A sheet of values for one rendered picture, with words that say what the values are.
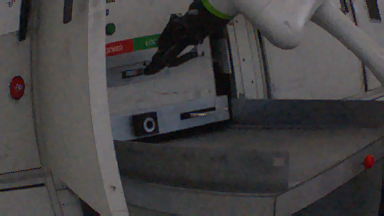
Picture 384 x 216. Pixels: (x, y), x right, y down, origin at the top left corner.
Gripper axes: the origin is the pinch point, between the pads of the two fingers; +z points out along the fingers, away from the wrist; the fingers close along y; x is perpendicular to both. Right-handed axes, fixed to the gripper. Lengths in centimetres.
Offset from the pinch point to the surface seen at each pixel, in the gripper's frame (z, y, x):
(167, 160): -23.9, 30.3, -29.1
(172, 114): 11.5, 7.8, 8.4
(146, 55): 1.8, -3.7, 0.0
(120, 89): 8.9, 0.3, -5.5
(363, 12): -9, -15, 118
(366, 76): 5, 11, 108
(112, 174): -42, 37, -55
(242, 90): 7.4, 6.8, 29.0
